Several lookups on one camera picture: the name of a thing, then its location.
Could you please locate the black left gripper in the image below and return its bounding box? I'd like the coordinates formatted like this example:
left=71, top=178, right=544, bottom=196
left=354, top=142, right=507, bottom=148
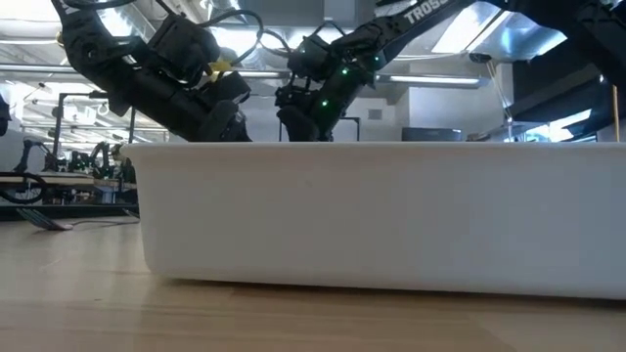
left=114, top=67, right=253, bottom=143

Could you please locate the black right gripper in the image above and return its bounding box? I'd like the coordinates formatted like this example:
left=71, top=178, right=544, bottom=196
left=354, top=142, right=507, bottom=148
left=274, top=72, right=366, bottom=143

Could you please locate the white cutlery tray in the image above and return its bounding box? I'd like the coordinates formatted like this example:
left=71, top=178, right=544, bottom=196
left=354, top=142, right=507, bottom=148
left=119, top=141, right=626, bottom=300

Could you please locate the dark monitor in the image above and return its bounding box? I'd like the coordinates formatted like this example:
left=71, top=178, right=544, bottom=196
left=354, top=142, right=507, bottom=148
left=401, top=127, right=463, bottom=143

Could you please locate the long ceiling light strip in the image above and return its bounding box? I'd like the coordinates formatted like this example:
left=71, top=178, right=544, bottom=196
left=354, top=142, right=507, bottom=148
left=0, top=65, right=490, bottom=88

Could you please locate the background workbench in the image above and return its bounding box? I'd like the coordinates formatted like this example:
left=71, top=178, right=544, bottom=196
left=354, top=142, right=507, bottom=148
left=0, top=173, right=138, bottom=206

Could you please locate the black round hoop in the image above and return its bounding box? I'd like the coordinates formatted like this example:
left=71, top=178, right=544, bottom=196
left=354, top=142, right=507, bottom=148
left=0, top=170, right=49, bottom=205

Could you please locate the silver pole with black head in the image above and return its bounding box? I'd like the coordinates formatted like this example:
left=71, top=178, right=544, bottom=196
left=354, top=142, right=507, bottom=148
left=469, top=52, right=515, bottom=143

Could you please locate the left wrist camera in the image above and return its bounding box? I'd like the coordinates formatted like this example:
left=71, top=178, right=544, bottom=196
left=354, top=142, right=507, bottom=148
left=148, top=14, right=222, bottom=83

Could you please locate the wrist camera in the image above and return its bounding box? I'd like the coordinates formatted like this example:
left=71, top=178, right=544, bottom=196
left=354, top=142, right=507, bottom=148
left=148, top=14, right=222, bottom=83
left=288, top=33, right=335, bottom=82

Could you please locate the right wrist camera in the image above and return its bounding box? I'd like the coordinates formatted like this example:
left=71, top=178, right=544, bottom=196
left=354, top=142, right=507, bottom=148
left=288, top=33, right=335, bottom=82

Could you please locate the black gantry frame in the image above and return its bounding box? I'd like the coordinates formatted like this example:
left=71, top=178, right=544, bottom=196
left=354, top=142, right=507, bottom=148
left=52, top=91, right=139, bottom=148

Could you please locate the silver air duct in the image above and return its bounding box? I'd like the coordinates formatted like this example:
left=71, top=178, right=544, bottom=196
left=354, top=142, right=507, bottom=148
left=469, top=9, right=568, bottom=63

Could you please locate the yellow extension cord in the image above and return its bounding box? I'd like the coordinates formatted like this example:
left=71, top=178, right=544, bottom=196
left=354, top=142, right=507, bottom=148
left=610, top=85, right=621, bottom=143

